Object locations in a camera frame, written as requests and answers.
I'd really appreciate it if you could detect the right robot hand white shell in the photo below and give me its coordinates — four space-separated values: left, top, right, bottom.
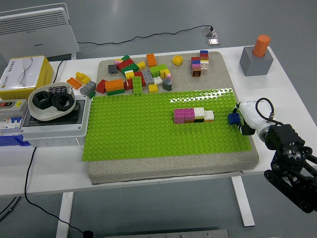
234 100 270 136

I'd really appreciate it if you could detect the blue toy brick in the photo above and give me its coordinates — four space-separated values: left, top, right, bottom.
227 113 241 125

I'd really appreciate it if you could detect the magenta toy brick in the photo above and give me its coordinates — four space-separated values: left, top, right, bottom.
184 108 196 121
174 109 185 124

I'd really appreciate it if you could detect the lime green toy brick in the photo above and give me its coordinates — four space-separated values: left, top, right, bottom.
150 63 169 78

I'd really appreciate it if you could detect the light grey toy brick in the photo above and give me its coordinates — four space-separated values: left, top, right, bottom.
141 68 155 85

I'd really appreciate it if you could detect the tall orange toy brick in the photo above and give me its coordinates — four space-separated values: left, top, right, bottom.
146 53 158 68

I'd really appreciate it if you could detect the green studded baseplate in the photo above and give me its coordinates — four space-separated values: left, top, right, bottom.
82 88 252 162

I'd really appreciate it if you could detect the long green toy brick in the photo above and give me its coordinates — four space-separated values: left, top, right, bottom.
132 76 144 95

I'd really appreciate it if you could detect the dark green toy brick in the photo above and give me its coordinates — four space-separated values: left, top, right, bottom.
120 63 140 76

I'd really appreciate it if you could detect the red sloped toy brick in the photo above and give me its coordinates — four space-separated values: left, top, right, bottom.
96 79 108 95

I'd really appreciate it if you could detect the grey long toy brick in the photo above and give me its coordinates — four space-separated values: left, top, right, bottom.
79 80 97 96

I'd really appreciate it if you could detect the yellow sloped toy brick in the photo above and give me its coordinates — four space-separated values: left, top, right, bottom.
75 71 91 84

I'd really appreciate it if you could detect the orange long toy brick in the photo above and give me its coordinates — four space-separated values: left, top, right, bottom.
66 77 83 90

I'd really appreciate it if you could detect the grey cube holder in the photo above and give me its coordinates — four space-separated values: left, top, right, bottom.
239 46 274 77

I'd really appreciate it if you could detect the orange cylinder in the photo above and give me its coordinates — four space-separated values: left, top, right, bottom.
252 34 271 58

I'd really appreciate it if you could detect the brick stack with white base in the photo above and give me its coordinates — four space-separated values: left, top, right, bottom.
200 50 210 70

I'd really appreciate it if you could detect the brick stack with brown base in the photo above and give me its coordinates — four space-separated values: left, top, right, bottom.
190 57 202 78

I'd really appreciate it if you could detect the white table leg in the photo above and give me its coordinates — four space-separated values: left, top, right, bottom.
230 176 256 228
55 191 75 238

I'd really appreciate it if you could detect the floor socket with plug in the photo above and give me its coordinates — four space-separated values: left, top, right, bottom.
202 27 219 38

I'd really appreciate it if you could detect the grey-brown foam mat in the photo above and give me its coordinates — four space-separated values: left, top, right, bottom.
87 51 260 185

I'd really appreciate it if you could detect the grey metal plate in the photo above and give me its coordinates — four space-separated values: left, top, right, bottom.
104 229 230 238

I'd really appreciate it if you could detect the large black hex nut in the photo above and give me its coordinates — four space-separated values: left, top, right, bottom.
51 92 73 112
32 90 53 109

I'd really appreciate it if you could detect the black patterned small part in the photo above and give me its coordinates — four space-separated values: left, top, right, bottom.
48 85 68 95

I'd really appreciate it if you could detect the white bowl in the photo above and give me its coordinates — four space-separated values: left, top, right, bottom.
28 82 77 122

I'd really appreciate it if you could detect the white panel heater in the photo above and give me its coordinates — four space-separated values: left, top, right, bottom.
0 2 80 60

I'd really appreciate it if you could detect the yellow white tissue box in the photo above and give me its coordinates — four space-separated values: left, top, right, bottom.
0 56 53 100

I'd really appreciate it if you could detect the circuit breaker unit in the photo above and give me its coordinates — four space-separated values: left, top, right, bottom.
0 99 28 136

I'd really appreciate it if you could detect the blue plastic part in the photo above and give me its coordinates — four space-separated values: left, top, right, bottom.
0 134 32 147

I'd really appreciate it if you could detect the black floor power cable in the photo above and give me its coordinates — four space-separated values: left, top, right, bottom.
76 24 215 46

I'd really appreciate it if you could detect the white electrical enclosure box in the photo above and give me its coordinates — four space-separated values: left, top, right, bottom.
19 95 93 147

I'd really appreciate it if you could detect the black cable across table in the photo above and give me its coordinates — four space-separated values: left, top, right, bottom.
24 59 86 234

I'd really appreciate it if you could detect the grey cable on floor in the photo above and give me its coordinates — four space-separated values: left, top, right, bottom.
0 196 22 222

